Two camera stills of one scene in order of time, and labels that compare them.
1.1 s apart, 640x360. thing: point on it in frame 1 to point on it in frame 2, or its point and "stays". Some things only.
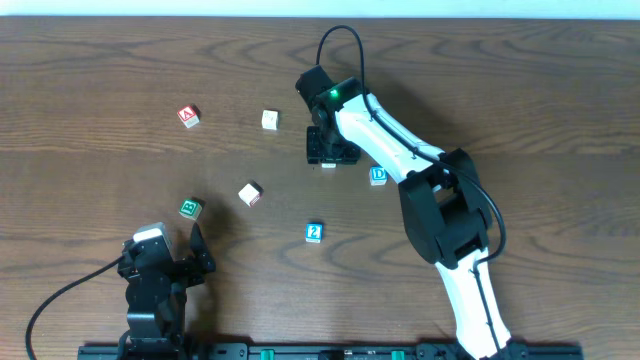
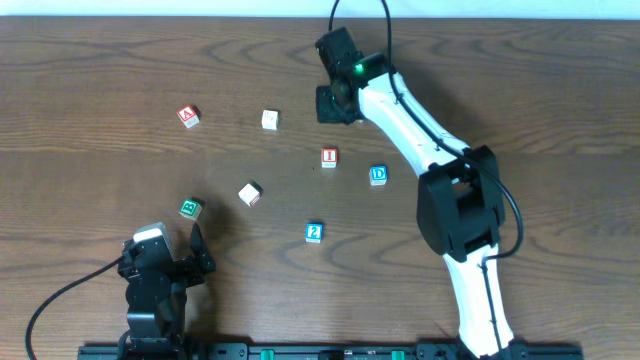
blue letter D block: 378,176 stays
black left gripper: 176,270 stays
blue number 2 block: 314,232 stays
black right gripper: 331,152 to 327,107
